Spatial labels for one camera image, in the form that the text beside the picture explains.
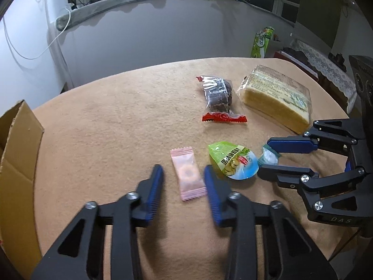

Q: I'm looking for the green carton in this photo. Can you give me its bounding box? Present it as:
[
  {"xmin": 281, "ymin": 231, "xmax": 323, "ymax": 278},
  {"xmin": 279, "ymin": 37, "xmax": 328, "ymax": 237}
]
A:
[{"xmin": 251, "ymin": 27, "xmax": 275, "ymax": 59}]

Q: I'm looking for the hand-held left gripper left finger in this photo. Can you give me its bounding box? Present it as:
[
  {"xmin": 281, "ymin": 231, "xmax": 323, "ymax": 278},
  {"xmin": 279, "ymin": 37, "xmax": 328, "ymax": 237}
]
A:
[{"xmin": 31, "ymin": 164, "xmax": 164, "ymax": 280}]

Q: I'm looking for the pink candy packet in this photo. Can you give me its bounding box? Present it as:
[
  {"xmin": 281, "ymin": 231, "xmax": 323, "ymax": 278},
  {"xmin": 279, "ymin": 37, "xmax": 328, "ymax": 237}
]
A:
[{"xmin": 170, "ymin": 147, "xmax": 208, "ymax": 202}]

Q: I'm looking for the dark cake clear packet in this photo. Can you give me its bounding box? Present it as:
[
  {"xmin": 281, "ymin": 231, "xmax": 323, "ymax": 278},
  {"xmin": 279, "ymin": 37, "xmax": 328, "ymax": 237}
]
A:
[{"xmin": 196, "ymin": 76, "xmax": 248, "ymax": 123}]

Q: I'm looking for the green lid jelly cup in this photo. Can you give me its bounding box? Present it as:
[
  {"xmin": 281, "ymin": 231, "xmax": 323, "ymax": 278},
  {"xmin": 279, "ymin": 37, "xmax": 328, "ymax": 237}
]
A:
[{"xmin": 208, "ymin": 141, "xmax": 259, "ymax": 180}]

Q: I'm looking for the dark ornament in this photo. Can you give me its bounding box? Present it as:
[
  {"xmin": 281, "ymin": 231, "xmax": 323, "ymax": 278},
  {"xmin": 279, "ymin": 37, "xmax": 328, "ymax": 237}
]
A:
[{"xmin": 328, "ymin": 52, "xmax": 347, "ymax": 65}]

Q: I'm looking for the white cabinet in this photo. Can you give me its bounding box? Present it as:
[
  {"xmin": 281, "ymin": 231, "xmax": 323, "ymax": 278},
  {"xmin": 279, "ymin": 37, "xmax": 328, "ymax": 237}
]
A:
[{"xmin": 0, "ymin": 0, "xmax": 73, "ymax": 111}]

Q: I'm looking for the packaged yellow sponge cake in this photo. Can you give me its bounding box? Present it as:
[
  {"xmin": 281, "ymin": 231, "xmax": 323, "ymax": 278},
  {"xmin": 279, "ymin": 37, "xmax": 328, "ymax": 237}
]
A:
[{"xmin": 236, "ymin": 65, "xmax": 314, "ymax": 135}]

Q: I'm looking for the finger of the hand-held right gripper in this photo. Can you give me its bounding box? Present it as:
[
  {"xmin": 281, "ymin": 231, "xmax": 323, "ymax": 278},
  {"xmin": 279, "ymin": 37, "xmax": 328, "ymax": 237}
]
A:
[
  {"xmin": 257, "ymin": 163, "xmax": 368, "ymax": 226},
  {"xmin": 266, "ymin": 118, "xmax": 366, "ymax": 155}
]

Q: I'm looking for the white lace cloth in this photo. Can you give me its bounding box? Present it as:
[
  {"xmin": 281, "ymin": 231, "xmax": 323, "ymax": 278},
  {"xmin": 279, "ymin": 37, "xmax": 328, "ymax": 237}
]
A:
[{"xmin": 291, "ymin": 39, "xmax": 357, "ymax": 114}]

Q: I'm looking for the brown cardboard box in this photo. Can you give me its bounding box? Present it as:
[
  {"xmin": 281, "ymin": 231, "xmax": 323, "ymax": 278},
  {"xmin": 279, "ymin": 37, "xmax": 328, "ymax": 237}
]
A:
[{"xmin": 0, "ymin": 100, "xmax": 45, "ymax": 272}]

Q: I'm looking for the small mint candy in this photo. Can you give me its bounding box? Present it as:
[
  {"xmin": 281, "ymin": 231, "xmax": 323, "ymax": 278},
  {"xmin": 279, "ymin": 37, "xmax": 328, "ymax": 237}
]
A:
[{"xmin": 258, "ymin": 144, "xmax": 282, "ymax": 167}]

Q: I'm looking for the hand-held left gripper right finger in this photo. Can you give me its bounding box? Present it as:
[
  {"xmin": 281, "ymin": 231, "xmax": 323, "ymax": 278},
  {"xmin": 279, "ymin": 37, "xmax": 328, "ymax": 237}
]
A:
[{"xmin": 203, "ymin": 165, "xmax": 338, "ymax": 280}]

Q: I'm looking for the white cable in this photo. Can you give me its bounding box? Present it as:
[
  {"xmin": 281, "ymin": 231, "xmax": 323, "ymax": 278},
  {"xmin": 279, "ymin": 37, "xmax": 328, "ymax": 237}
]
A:
[{"xmin": 3, "ymin": 4, "xmax": 72, "ymax": 60}]

